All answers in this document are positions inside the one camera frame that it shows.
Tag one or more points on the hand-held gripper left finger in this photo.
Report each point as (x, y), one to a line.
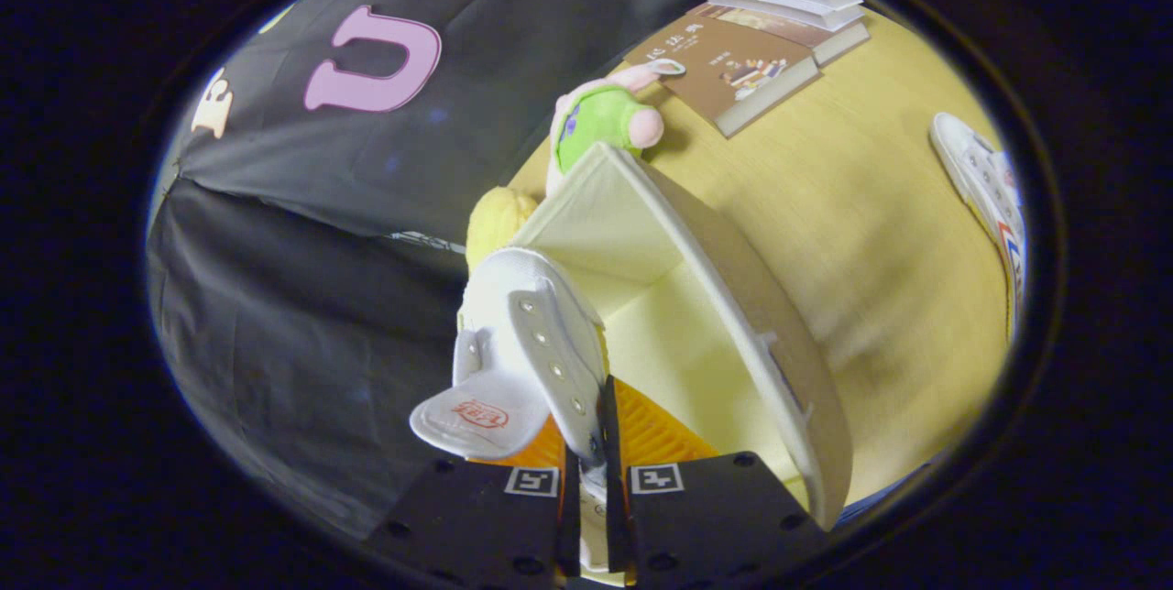
(476, 517)

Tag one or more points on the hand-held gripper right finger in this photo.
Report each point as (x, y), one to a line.
(611, 443)

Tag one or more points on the white canvas shoe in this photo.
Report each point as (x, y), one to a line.
(522, 297)
(981, 178)

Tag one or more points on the beige fabric storage box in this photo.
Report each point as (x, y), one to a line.
(641, 233)

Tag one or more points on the yellow plush ball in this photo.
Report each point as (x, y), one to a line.
(495, 219)

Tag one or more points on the person's leg in jeans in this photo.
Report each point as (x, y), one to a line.
(880, 498)

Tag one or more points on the black backdrop cloth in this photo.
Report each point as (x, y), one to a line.
(275, 315)

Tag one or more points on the green pink plush toy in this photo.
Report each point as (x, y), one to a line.
(600, 118)

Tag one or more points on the tan brown thick book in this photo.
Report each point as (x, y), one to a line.
(797, 34)

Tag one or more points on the white patterned book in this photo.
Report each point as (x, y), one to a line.
(788, 11)

